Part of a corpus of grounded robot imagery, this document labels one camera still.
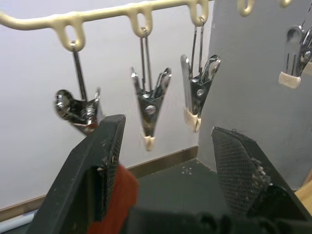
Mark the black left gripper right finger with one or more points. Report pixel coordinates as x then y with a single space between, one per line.
246 168

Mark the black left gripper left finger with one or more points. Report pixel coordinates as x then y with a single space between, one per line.
80 175

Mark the red sock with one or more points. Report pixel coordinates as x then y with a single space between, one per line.
119 195

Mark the silver metal clip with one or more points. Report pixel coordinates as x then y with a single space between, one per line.
150 107
198 92
78 107
296 61

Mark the cream plastic clip hanger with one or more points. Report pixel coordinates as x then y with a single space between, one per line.
136 15

